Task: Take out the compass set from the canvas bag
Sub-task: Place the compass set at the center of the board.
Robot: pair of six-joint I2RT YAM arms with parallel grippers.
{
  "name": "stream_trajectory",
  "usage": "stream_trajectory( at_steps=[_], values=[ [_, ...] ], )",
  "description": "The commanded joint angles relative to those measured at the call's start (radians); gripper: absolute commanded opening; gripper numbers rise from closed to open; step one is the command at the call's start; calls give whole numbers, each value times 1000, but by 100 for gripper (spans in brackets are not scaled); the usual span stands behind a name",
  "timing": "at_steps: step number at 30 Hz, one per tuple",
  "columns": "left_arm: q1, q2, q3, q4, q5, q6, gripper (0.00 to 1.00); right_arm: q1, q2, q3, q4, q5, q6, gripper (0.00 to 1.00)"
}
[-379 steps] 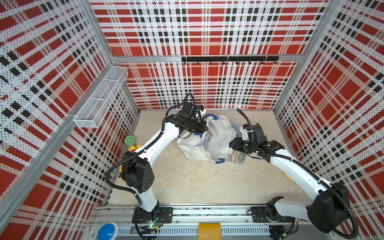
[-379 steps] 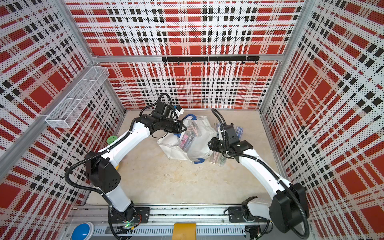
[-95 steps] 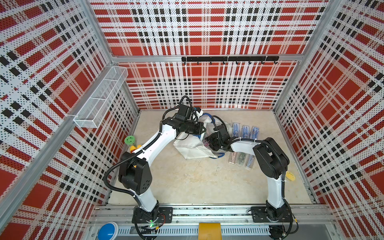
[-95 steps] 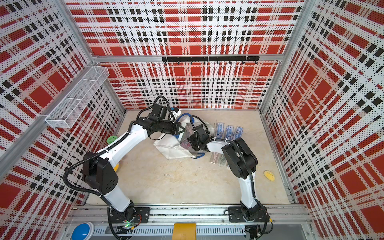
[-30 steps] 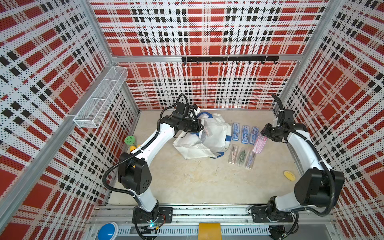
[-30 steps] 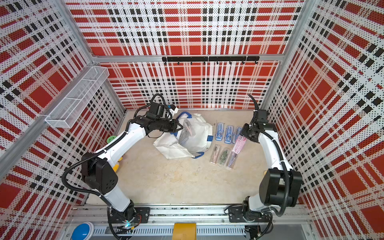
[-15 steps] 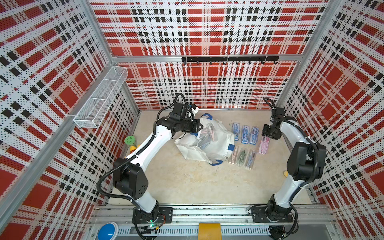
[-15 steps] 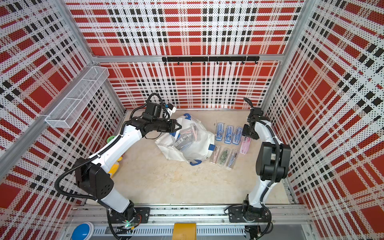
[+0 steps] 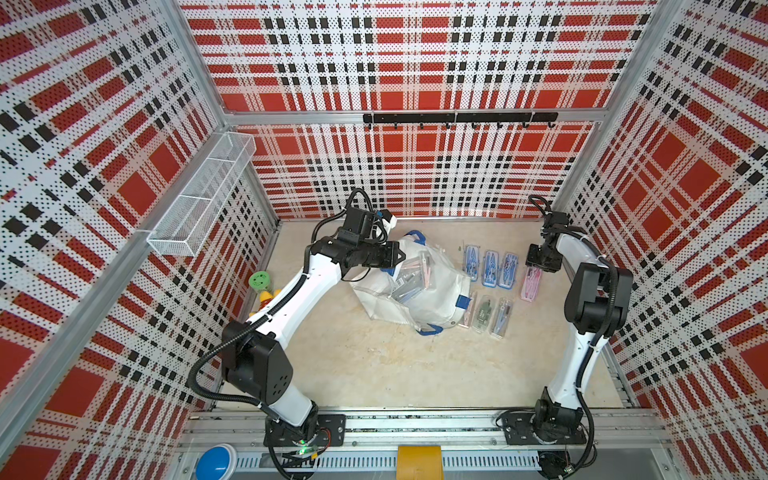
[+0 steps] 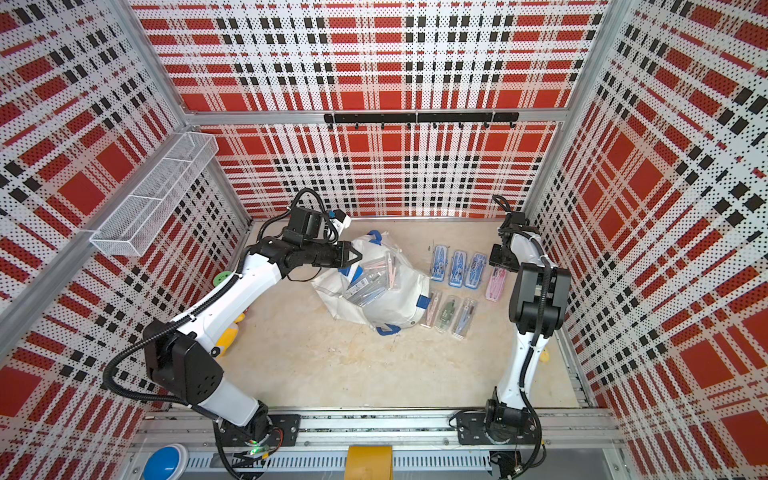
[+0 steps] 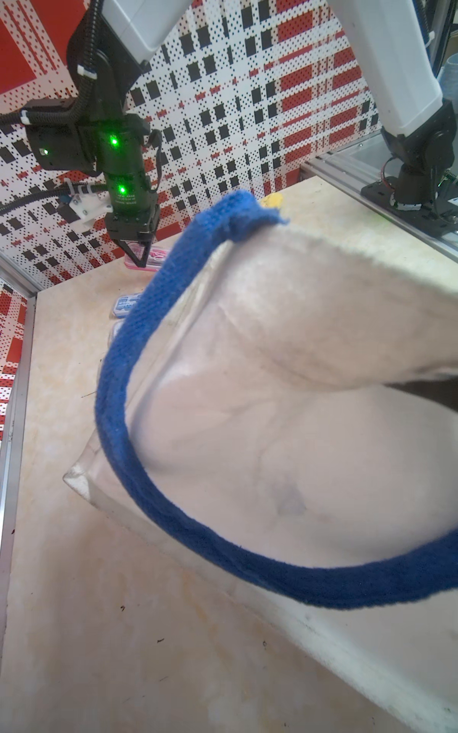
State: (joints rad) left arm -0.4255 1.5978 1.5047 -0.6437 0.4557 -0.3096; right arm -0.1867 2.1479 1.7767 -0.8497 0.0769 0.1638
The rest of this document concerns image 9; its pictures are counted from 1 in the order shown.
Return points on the white wire mesh basket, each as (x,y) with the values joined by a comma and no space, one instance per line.
(186,224)

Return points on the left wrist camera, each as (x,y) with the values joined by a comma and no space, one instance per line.
(361,226)

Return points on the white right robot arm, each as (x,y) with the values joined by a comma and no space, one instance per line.
(595,307)

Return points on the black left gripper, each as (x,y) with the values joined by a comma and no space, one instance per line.
(389,261)

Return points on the blue round button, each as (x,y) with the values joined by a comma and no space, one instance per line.
(217,463)

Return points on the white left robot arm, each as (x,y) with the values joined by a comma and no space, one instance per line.
(253,353)

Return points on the white canvas bag blue handles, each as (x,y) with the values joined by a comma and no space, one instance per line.
(421,292)

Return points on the clear green compass case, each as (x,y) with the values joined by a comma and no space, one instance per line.
(483,314)

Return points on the pink compass set case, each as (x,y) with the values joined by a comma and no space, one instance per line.
(531,283)

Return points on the blue compass set case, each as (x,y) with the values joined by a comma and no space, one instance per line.
(471,263)
(490,269)
(507,271)

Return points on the yellow toy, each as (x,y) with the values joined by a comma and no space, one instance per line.
(263,299)

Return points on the black hook rail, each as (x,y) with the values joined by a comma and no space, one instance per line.
(449,118)

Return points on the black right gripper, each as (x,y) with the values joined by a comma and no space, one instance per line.
(552,267)

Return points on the green round toy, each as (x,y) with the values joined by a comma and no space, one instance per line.
(260,281)

